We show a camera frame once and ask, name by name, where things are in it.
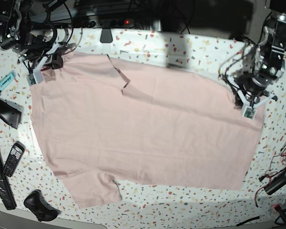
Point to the black game controller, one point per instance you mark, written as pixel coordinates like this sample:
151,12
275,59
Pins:
39,207

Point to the black cylinder with red wires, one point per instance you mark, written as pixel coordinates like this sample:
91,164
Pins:
278,182

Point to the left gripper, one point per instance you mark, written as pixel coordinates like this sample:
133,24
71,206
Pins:
253,87

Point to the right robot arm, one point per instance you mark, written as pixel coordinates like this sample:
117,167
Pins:
14,17

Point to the black power strip red switch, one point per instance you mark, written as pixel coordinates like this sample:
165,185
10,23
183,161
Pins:
108,23

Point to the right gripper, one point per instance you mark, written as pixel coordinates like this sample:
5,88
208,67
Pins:
30,46

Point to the pink T-shirt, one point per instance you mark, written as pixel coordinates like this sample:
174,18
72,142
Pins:
98,120

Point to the black cordless phone handset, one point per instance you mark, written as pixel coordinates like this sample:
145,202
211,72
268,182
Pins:
13,159

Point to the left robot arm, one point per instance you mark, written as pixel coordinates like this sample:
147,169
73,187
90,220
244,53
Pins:
269,59

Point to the terrazzo patterned table cover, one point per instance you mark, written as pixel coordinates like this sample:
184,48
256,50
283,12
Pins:
149,207

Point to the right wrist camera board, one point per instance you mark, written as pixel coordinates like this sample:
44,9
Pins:
35,78

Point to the long black bar in plastic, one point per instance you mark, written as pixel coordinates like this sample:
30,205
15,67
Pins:
6,194

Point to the light blue highlighter marker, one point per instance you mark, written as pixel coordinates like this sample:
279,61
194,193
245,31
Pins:
7,80

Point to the grey monitor stand foot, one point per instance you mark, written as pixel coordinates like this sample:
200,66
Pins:
106,36

